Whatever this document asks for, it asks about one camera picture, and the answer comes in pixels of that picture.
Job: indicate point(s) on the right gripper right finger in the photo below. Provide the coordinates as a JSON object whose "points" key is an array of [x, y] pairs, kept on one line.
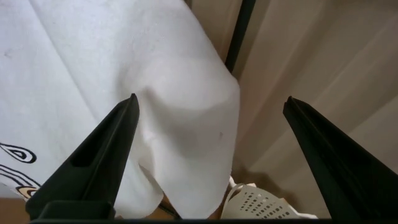
{"points": [[342, 174]]}

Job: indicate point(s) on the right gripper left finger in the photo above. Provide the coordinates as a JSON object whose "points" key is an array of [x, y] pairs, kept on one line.
{"points": [[90, 171]]}

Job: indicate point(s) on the white garment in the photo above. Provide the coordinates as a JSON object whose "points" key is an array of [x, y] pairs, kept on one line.
{"points": [[93, 62]]}

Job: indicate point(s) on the white laundry basket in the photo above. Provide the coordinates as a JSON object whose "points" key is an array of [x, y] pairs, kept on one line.
{"points": [[258, 202]]}

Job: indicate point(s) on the black clothes rack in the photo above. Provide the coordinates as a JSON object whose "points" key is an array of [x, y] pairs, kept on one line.
{"points": [[241, 31]]}

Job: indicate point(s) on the white curtain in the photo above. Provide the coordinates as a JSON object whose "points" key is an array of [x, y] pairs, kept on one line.
{"points": [[311, 62]]}

